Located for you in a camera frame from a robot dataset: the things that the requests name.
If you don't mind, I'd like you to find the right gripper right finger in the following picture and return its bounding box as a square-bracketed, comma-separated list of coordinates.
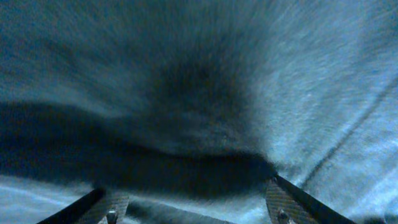
[265, 175, 355, 224]

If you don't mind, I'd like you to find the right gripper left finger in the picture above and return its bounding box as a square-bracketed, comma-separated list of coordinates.
[37, 188, 129, 224]

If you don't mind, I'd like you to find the dark green t-shirt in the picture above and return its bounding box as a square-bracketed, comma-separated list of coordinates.
[1, 1, 397, 223]

